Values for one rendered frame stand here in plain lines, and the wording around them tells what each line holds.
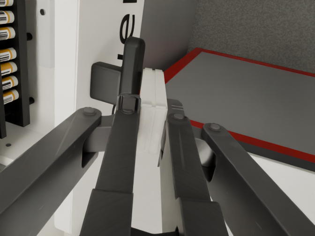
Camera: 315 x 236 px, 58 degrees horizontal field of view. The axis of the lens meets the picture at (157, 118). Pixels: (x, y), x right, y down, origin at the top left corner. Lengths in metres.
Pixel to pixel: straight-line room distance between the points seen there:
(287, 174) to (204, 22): 0.81
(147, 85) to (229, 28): 0.93
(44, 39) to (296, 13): 0.90
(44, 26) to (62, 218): 0.18
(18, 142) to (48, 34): 0.13
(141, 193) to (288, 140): 0.24
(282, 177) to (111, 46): 0.26
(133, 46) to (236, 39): 0.92
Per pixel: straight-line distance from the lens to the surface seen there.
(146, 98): 0.16
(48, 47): 0.31
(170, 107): 0.17
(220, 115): 0.49
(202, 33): 1.11
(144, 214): 0.47
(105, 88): 0.21
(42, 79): 0.34
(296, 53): 1.11
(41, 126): 0.37
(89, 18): 0.20
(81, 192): 0.27
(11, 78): 0.31
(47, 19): 0.31
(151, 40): 0.63
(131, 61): 0.19
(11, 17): 0.30
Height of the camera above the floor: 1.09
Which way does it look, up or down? 61 degrees down
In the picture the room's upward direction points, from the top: 139 degrees counter-clockwise
